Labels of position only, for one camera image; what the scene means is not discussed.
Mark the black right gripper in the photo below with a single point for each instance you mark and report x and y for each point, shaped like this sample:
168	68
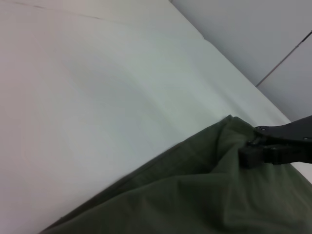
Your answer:
290	132

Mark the dark green FREE t-shirt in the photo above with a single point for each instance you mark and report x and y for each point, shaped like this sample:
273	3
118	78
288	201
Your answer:
195	190

